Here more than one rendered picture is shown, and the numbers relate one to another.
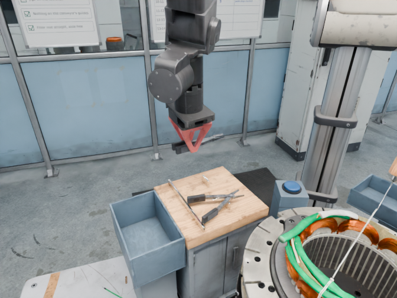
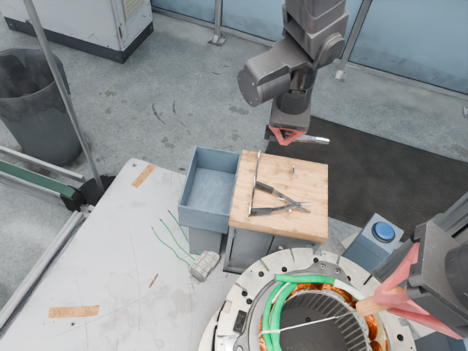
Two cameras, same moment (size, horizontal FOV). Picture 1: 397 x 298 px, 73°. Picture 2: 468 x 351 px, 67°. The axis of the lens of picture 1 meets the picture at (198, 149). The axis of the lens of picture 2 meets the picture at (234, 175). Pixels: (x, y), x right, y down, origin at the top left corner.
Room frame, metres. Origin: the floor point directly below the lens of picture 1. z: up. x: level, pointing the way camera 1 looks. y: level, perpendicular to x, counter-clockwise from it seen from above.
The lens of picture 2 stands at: (0.05, -0.16, 1.69)
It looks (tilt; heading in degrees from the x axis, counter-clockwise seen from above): 54 degrees down; 31
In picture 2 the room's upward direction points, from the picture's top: 8 degrees clockwise
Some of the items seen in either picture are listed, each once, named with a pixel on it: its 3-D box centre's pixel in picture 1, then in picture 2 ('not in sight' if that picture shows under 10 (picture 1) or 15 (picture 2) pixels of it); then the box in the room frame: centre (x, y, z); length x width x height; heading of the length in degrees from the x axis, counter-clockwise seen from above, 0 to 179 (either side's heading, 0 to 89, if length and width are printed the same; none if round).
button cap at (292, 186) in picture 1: (292, 185); (384, 230); (0.56, -0.24, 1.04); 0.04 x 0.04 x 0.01
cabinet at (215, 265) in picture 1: (207, 243); (269, 224); (0.48, -0.02, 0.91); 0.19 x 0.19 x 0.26; 28
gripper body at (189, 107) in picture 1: (188, 99); (293, 95); (0.51, 0.02, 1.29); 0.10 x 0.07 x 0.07; 28
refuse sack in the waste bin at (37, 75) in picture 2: not in sight; (32, 99); (0.59, 1.39, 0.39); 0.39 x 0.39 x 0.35
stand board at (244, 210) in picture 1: (208, 200); (281, 193); (0.49, -0.02, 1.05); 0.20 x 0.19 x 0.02; 118
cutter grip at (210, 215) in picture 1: (210, 215); (261, 211); (0.40, -0.02, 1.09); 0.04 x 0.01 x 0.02; 133
